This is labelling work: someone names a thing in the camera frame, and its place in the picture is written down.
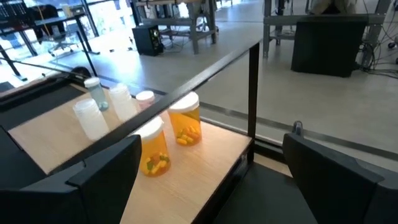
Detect blue pill bottle white pills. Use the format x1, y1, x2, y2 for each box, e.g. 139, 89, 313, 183
83, 77, 110, 112

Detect grey metal workbench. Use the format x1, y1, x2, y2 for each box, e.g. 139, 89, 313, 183
133, 0, 219, 55
262, 0, 393, 60

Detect black swivel chair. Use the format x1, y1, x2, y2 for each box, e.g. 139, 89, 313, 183
30, 4, 77, 58

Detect black computer tower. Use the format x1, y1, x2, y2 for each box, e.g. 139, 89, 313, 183
132, 24, 164, 57

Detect orange pill bottle white cap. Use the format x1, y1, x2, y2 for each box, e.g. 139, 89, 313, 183
167, 91, 203, 147
133, 115, 172, 178

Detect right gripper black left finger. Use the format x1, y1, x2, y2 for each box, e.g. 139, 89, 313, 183
67, 134, 143, 224

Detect large black cabinet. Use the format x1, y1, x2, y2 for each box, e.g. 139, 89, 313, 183
290, 21, 368, 78

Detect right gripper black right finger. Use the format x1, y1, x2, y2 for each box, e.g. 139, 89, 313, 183
282, 133, 385, 224

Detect white opaque plastic bottle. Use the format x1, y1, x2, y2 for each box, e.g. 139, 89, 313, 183
108, 83, 138, 123
72, 98, 110, 141

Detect black frame desk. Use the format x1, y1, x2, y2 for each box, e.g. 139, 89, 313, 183
0, 0, 101, 82

